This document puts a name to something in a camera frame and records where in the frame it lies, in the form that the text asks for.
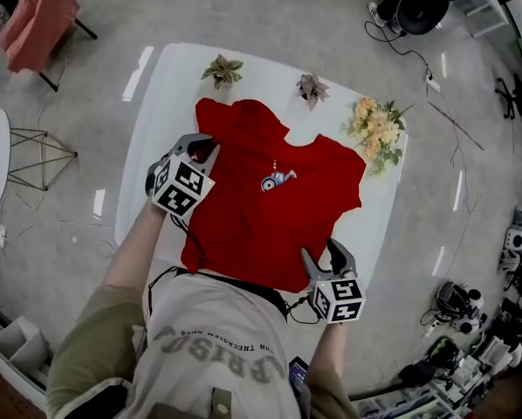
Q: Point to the person's right forearm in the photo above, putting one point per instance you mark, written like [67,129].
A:
[328,352]

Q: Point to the person's left forearm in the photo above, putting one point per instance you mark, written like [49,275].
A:
[134,247]

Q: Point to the person's white and olive shirt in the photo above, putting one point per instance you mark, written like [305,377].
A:
[191,352]

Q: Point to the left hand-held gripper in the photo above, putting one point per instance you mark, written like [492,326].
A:
[180,186]

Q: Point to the white open shelf box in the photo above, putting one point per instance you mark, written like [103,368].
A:
[18,352]

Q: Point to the yellow flower bouquet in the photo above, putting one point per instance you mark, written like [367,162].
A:
[376,131]

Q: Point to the white power strip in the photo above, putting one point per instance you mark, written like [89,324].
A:
[433,83]

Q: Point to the black round-backed office chair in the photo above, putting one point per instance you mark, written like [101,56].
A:
[420,9]

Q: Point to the green leafy potted plant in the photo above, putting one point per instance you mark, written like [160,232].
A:
[222,70]

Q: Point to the dry brown branch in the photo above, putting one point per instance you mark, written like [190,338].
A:
[455,125]

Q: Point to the chair with orange cloth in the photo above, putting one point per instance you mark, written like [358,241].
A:
[38,20]

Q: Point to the red long-sleeved top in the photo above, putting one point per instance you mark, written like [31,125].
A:
[252,216]

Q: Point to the pink leafy potted plant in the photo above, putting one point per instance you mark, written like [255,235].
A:
[312,90]

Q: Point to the dark smartphone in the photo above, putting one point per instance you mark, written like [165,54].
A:
[298,371]

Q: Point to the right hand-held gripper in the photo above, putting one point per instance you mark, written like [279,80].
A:
[337,299]

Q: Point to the pile of black and white devices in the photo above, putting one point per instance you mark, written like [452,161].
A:
[459,306]

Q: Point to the black swivel chair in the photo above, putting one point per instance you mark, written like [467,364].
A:
[518,96]

